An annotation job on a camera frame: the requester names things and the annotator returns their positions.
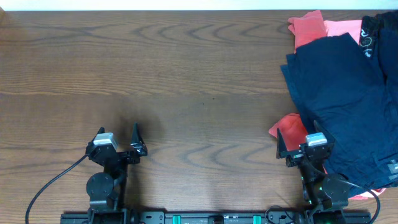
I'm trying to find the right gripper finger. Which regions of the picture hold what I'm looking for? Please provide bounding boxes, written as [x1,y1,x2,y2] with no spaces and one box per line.
[276,128,300,159]
[313,120,335,143]

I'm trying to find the navy blue shorts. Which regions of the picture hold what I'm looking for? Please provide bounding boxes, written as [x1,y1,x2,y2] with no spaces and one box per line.
[281,34,397,195]

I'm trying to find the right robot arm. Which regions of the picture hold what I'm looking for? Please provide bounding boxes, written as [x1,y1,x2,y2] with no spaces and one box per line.
[276,128,349,223]

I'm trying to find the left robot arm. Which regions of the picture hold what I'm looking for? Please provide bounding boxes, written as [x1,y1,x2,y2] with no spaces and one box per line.
[85,123,147,223]

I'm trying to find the coral orange garment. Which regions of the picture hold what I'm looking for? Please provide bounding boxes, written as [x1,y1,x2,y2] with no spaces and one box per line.
[268,9,387,200]

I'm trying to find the black printed garment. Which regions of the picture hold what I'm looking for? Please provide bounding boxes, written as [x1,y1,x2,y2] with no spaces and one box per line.
[359,11,397,58]

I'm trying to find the navy blue garment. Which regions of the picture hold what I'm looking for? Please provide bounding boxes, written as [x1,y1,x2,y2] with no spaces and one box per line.
[378,29,397,98]

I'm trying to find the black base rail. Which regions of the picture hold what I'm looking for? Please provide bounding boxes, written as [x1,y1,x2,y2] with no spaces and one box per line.
[60,208,371,224]

